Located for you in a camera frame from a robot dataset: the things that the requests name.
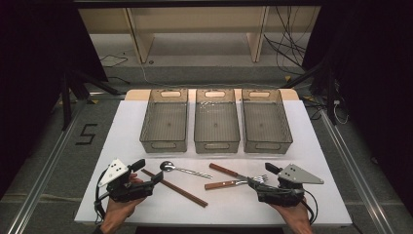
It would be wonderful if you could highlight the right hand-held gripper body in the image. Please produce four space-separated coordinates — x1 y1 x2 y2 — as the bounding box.
256 163 325 208

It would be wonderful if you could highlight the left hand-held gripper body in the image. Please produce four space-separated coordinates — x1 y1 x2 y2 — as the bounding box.
97 158 156 204

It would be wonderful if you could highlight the silver metal spoon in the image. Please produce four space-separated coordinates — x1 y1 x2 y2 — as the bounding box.
159 161 214 180

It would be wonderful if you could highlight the fork with wooden handle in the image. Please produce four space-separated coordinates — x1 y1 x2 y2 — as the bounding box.
204 174 270 191

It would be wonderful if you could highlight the knife with wooden handle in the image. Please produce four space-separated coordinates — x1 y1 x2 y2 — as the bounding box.
208 162 259 185

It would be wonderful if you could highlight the grey transparent plastic bin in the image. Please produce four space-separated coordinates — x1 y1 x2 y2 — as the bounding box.
241 88 294 155
193 88 242 155
139 88 189 154

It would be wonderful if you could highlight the person's left hand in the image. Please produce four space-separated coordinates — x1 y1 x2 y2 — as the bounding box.
100 173 146 234

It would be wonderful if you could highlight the person's right hand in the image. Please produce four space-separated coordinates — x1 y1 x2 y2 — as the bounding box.
271 198 316 234

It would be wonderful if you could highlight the white table mat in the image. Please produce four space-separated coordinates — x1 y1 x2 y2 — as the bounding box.
73 98 354 227

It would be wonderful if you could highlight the black metal stand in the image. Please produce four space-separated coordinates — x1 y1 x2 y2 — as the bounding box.
281 58 339 127
58 68 122 132

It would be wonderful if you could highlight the beige wooden shelf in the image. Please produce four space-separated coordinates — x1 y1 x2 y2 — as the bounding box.
77 5 322 64

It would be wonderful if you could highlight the black curtain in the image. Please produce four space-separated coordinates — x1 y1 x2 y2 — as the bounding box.
0 0 109 198
302 0 413 209

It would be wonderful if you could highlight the black metal beam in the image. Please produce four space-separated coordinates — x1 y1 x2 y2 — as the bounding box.
72 0 325 9

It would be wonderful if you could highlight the left hand-held gripper black cable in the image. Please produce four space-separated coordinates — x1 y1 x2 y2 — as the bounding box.
94 167 111 226

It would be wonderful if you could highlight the hand-held gripper black cable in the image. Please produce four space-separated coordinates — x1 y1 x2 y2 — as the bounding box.
301 189 319 226
94 167 111 226

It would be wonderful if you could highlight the right hand-held gripper black cable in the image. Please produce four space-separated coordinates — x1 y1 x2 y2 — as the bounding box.
301 189 319 226

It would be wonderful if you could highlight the aluminium floor rail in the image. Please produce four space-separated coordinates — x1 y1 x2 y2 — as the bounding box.
319 109 396 234
5 97 90 234

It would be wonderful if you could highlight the white cable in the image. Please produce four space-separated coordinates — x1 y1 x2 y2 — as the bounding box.
333 98 349 126

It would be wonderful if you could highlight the black floor cable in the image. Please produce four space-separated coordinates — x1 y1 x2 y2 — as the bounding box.
99 53 130 69

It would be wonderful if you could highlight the black cable bundle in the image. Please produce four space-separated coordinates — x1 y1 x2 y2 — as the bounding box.
263 5 315 76

